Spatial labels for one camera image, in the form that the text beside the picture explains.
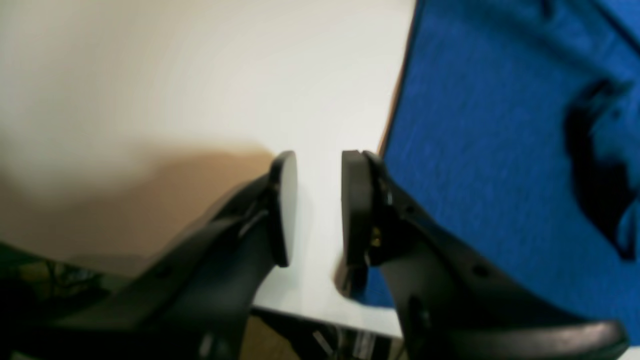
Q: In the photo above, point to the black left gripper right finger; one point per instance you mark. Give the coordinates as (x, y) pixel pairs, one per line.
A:
(451, 302)

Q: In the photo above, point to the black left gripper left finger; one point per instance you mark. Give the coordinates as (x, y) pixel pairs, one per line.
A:
(194, 303)

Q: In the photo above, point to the blue t-shirt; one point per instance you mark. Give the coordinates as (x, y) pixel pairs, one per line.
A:
(517, 129)

